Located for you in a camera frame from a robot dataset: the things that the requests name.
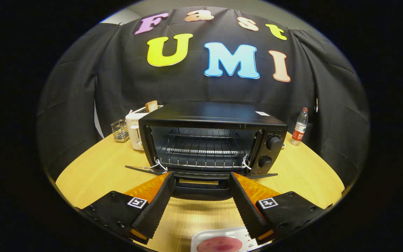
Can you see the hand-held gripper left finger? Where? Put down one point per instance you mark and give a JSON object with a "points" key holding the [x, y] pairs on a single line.
{"points": [[157, 206]]}

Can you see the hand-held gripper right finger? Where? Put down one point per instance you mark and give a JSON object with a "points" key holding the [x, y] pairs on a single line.
{"points": [[245, 210]]}

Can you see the pink ham slice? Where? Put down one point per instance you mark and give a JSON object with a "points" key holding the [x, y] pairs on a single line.
{"points": [[219, 245]]}

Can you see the white food tray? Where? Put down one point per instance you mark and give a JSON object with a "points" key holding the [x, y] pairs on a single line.
{"points": [[201, 236]]}

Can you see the black toaster oven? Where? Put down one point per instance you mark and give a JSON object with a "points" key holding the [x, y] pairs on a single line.
{"points": [[205, 115]]}

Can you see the white bread toaster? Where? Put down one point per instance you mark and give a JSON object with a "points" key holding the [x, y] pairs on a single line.
{"points": [[133, 129]]}

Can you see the clear water bottle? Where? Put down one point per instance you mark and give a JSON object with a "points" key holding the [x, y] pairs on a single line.
{"points": [[299, 129]]}

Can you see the brown bread slice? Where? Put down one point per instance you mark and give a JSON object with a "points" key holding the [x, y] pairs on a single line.
{"points": [[151, 106]]}

